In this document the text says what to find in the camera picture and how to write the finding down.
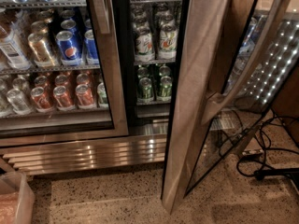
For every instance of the silver can lower left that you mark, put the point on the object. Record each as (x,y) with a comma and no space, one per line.
(20,103)

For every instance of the red soda can right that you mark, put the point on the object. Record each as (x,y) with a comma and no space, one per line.
(85,96)

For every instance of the blue Pepsi can edge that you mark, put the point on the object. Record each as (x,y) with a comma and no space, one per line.
(91,47)

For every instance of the red soda can middle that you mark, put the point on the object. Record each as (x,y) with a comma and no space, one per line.
(63,98)

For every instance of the clear plastic storage bin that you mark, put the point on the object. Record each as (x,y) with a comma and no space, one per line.
(16,199)

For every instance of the gold soda can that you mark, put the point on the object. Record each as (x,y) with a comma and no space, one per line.
(43,50)

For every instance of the stainless fridge bottom grille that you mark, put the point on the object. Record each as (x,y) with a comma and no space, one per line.
(42,148)

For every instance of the blue Pepsi can front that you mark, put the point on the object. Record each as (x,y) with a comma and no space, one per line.
(70,48)

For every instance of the glass fridge door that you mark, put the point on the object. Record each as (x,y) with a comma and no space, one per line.
(234,57)
(50,17)

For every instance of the clear labelled bottle left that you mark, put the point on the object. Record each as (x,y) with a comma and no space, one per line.
(15,51)

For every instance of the white green can far left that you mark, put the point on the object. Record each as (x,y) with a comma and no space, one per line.
(144,50)

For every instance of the red soda can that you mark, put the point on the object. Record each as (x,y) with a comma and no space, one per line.
(63,98)
(42,100)
(85,96)

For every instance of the green soda can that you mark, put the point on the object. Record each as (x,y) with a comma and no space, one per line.
(165,88)

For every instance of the red soda can left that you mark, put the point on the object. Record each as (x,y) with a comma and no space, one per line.
(42,100)

